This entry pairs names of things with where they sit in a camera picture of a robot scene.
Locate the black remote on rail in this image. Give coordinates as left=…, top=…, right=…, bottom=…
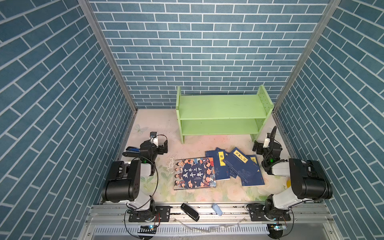
left=181, top=203, right=200, bottom=222

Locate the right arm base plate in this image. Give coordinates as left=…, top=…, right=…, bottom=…
left=246, top=203, right=291, bottom=222

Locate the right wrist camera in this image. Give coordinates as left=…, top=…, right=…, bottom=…
left=263, top=138, right=270, bottom=148

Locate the small middle blue book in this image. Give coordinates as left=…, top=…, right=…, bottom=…
left=229, top=169, right=238, bottom=179

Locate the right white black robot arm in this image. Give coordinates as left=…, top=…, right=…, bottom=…
left=253, top=142, right=333, bottom=221

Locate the black blue stapler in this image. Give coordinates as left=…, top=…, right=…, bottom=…
left=122, top=146, right=141, bottom=158

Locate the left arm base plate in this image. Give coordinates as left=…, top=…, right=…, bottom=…
left=128, top=206, right=171, bottom=223

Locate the blue book yellow label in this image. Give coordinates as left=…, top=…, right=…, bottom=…
left=205, top=149, right=230, bottom=181
left=224, top=148, right=257, bottom=181

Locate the right blue book under pile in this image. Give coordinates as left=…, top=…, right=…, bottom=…
left=241, top=155, right=265, bottom=187

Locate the green wooden shelf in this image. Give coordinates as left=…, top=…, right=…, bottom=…
left=176, top=85, right=274, bottom=143

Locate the light blue eraser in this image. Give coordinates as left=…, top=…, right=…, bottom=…
left=212, top=204, right=223, bottom=216

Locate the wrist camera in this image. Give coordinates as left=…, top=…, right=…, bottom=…
left=150, top=132, right=159, bottom=146
left=263, top=138, right=270, bottom=148

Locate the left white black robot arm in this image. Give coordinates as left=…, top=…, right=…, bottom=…
left=102, top=138, right=168, bottom=219

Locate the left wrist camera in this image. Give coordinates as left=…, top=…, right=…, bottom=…
left=150, top=132, right=159, bottom=146

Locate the illustrated cartoon cover book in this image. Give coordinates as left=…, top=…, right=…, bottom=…
left=174, top=157, right=217, bottom=190

